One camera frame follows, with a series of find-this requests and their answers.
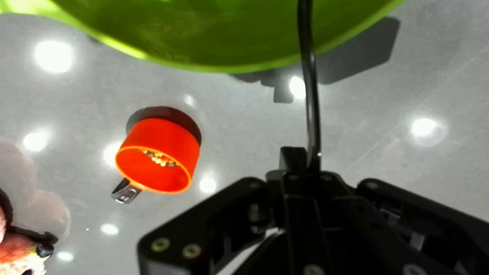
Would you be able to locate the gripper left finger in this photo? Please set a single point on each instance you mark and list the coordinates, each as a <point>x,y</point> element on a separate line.
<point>214,225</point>

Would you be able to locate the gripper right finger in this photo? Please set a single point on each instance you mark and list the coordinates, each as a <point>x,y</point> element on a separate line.
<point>401,229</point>

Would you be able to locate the black spoon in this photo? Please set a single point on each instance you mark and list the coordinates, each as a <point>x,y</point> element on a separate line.
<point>310,88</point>

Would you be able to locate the green bowl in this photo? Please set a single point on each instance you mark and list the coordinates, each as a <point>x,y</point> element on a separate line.
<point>214,34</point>

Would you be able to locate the heap of yellow grains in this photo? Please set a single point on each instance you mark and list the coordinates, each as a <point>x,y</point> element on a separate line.
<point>159,158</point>

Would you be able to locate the orange measuring cup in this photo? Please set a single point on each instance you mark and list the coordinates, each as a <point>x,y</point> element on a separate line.
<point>164,152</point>

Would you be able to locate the plush toy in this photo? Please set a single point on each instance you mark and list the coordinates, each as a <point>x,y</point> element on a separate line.
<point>19,248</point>

